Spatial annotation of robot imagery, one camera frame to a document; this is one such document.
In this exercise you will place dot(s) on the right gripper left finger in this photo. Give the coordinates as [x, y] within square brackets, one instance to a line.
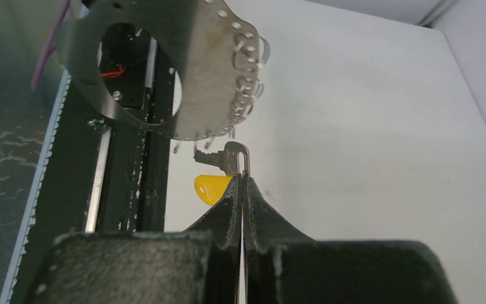
[198, 265]

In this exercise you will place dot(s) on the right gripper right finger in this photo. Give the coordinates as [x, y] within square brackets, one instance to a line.
[284, 265]

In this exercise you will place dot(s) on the key with yellow tag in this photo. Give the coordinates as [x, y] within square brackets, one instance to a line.
[211, 188]

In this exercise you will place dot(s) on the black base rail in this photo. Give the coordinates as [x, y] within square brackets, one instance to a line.
[93, 175]

